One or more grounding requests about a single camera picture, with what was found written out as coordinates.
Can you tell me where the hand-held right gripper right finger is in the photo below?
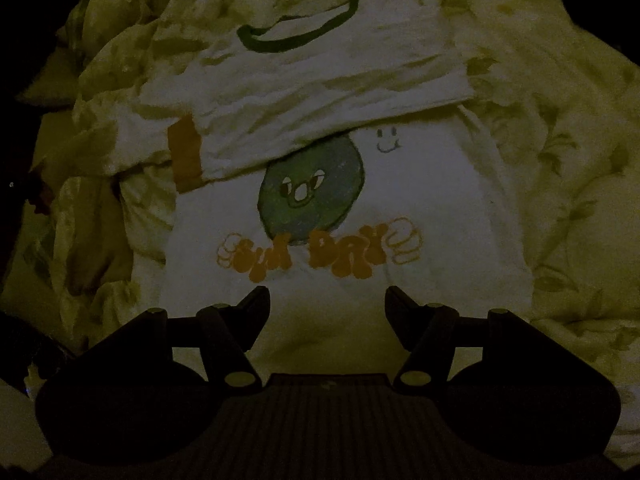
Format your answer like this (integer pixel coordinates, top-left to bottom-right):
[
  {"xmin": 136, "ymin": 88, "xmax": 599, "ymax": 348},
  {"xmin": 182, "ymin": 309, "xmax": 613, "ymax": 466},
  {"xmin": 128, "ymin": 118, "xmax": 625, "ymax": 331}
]
[{"xmin": 384, "ymin": 285, "xmax": 581, "ymax": 395}]

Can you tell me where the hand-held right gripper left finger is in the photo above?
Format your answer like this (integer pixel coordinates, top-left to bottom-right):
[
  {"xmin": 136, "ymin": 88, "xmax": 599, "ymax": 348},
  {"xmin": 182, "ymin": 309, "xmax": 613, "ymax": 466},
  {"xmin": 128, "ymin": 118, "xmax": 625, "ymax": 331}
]
[{"xmin": 75, "ymin": 285, "xmax": 271, "ymax": 395}]

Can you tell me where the white printed t-shirt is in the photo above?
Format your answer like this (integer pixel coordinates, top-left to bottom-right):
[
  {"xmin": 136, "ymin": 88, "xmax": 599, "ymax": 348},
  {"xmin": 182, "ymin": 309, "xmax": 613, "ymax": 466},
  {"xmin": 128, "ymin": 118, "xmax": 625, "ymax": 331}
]
[{"xmin": 112, "ymin": 0, "xmax": 535, "ymax": 363}]

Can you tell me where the floral bed blanket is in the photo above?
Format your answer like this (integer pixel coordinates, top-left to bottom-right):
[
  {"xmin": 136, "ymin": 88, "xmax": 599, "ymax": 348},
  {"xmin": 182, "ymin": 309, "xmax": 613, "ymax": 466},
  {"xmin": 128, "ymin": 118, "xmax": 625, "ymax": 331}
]
[{"xmin": 0, "ymin": 0, "xmax": 640, "ymax": 461}]

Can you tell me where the white cloth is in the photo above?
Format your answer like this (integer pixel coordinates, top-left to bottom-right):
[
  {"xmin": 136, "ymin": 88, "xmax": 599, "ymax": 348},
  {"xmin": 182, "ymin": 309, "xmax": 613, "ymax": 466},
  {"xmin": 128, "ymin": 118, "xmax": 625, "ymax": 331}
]
[{"xmin": 0, "ymin": 379, "xmax": 53, "ymax": 473}]

